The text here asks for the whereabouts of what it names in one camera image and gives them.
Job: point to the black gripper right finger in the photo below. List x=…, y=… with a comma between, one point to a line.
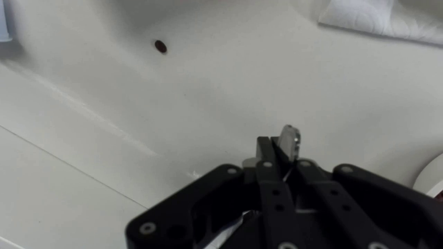
x=369, y=208

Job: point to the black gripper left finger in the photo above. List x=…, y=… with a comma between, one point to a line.
x=272, y=199

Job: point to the white ceramic bowl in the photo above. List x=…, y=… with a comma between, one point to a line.
x=432, y=178

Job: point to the single dark stray bean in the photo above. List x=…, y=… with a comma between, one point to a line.
x=161, y=46

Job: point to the white folded napkin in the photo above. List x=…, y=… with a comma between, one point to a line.
x=383, y=19

